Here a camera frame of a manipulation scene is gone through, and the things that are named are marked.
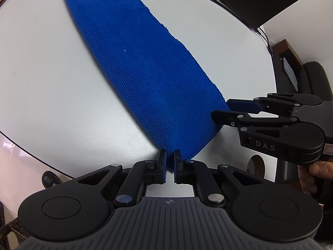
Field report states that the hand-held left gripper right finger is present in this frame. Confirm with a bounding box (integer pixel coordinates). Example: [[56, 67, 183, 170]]
[[173, 149, 261, 207]]

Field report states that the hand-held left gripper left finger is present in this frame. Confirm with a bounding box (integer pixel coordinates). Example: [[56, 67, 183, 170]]
[[74, 149, 167, 207]]

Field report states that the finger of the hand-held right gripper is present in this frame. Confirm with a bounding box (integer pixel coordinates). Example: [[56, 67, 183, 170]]
[[212, 110, 300, 137], [226, 93, 297, 117]]

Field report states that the blue towel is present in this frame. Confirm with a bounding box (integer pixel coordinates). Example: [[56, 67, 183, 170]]
[[63, 0, 232, 173]]

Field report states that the person's right hand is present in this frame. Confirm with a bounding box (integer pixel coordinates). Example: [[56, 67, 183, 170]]
[[298, 161, 333, 196]]

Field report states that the round brown coaster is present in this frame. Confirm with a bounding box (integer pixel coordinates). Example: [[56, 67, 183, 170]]
[[248, 154, 266, 181]]

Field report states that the dark wooden sofa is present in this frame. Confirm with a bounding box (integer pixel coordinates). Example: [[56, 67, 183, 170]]
[[270, 39, 333, 103]]

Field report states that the black monitor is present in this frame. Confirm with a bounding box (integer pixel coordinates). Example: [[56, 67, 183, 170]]
[[189, 0, 304, 31]]

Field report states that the dark round object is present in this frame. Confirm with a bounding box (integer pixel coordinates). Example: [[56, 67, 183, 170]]
[[41, 171, 62, 190]]

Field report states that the dark wicker basket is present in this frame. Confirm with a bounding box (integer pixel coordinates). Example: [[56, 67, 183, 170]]
[[0, 217, 27, 250]]

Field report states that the black monitor cable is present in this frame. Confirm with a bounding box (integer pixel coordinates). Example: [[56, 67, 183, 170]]
[[256, 26, 271, 48], [260, 30, 273, 56]]

